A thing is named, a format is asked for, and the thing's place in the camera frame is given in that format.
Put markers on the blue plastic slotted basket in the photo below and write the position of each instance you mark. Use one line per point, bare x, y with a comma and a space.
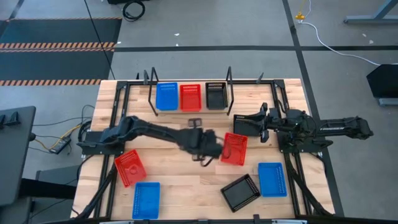
167, 99
272, 180
146, 200

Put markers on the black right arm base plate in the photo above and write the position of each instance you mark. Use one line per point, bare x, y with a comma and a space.
311, 146

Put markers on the black desk bracket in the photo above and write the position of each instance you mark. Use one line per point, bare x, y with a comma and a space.
2, 120
12, 119

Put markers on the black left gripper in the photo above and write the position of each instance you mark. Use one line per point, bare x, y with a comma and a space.
202, 143

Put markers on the gray metal stand leg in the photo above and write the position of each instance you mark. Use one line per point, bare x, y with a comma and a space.
370, 20

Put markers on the black-framed wooden shelf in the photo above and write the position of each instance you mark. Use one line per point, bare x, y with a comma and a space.
203, 96

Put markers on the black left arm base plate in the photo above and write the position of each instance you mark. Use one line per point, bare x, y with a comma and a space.
90, 149

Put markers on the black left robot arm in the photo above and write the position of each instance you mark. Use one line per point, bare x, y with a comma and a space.
149, 129

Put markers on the black plastic slotted basket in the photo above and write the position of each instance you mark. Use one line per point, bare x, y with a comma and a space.
240, 193
241, 126
216, 99

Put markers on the black angular equipment cover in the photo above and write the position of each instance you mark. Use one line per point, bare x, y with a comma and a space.
385, 81

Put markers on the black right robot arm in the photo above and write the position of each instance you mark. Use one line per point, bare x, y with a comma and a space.
348, 129

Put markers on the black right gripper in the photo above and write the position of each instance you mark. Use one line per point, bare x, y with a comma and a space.
272, 119

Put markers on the black power adapter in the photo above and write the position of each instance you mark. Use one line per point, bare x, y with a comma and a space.
60, 145

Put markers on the black orange-striped floor mat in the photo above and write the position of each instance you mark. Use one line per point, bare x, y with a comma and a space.
46, 65

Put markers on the black desk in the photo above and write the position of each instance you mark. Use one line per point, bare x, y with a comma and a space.
15, 155

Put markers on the black aluminium table frame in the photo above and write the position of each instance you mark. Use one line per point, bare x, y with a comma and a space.
133, 82

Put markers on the red plastic slotted basket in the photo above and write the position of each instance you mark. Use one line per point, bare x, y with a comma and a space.
130, 169
236, 149
190, 101

